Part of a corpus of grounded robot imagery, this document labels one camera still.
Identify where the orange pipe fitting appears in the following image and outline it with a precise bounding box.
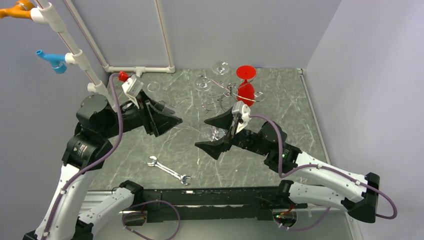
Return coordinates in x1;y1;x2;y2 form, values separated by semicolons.
0;0;35;20

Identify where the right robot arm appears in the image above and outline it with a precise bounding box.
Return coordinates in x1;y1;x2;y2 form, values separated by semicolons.
194;110;380;223

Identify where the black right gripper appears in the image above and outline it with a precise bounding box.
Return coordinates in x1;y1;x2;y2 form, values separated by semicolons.
195;105;270;160

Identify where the clear wine glass back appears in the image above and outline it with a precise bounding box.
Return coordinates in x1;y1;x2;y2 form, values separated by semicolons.
211;60;230;75

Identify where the blue pipe fitting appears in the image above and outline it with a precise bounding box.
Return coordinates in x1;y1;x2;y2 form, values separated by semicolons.
35;49;67;74

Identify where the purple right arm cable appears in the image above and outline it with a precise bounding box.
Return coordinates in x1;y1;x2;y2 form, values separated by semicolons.
250;114;398;233

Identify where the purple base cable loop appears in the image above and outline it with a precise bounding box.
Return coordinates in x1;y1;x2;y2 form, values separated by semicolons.
121;198;182;240

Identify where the white PVC pipe frame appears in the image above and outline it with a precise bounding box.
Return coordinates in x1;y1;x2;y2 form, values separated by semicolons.
29;0;176;100

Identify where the chrome wine glass rack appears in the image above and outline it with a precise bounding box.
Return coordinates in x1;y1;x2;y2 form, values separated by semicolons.
200;77;265;112

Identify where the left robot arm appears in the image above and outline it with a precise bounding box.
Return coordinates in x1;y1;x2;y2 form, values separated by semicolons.
24;91;182;240

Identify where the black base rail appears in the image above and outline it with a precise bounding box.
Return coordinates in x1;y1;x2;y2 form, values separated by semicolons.
112;180;316;223

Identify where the red plastic wine glass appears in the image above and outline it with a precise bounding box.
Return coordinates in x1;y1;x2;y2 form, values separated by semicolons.
236;65;257;107

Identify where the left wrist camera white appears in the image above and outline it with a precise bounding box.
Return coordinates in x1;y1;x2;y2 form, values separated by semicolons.
118;71;144;109

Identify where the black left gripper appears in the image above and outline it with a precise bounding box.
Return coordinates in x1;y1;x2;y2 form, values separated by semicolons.
100;88;183;139

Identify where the silver double open wrench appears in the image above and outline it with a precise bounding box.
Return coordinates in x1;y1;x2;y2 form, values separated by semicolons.
147;155;192;186

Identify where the clear wine glass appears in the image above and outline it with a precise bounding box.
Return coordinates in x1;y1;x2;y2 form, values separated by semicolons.
154;100;176;115
194;75;212;92
147;81;161;93
201;125;227;141
211;60;230;75

